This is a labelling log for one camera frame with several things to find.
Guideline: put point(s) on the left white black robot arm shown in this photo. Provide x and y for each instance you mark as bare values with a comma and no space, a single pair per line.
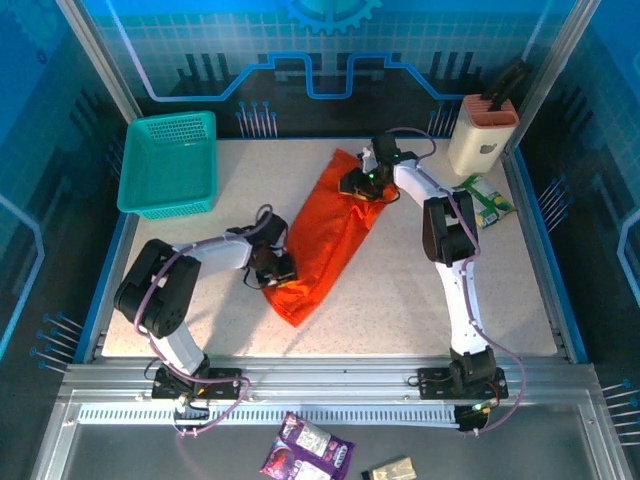
220,252

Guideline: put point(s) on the green snack packet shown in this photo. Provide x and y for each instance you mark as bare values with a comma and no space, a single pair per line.
492,202

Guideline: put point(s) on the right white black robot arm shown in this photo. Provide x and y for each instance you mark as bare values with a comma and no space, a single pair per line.
460,300

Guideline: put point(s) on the orange t-shirt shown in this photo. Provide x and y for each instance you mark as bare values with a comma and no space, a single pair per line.
325,240

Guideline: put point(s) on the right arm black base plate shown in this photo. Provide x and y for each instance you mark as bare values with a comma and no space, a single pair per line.
432,382

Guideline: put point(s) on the teal plastic basket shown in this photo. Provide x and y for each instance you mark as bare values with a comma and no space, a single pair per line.
167,165

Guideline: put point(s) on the purple snack packet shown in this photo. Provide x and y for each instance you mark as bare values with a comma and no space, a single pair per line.
305,445

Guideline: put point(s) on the aluminium frame post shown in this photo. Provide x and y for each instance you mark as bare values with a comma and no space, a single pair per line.
555,65
100,60

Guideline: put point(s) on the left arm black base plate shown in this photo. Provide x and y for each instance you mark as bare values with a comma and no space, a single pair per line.
225,375

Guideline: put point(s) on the gold brown packet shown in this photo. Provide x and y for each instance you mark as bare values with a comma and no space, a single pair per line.
395,470

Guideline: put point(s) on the cream knife block orange top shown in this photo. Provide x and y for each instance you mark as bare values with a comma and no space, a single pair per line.
475,135

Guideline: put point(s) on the aluminium frame rail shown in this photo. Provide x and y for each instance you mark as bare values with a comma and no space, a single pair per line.
325,377

